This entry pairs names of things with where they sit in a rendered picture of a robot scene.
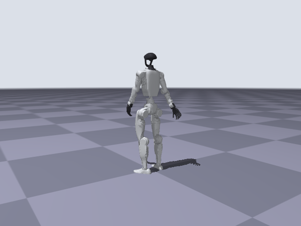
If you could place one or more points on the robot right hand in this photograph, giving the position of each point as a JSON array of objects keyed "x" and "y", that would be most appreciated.
[{"x": 176, "y": 112}]

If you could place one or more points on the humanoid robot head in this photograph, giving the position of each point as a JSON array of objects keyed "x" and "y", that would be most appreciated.
[{"x": 151, "y": 57}]

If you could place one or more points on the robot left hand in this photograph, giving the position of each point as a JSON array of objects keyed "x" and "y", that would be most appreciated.
[{"x": 129, "y": 109}]

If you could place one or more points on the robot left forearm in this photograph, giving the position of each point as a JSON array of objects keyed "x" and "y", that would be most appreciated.
[{"x": 133, "y": 96}]

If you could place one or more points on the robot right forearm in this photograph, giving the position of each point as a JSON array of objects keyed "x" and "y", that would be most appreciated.
[{"x": 169, "y": 100}]

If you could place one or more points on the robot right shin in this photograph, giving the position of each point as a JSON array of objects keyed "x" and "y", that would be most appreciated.
[{"x": 158, "y": 151}]

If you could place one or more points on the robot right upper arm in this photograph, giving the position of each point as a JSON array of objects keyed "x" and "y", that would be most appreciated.
[{"x": 163, "y": 84}]

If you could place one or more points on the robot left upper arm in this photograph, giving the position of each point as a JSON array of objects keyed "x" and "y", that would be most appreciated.
[{"x": 139, "y": 75}]

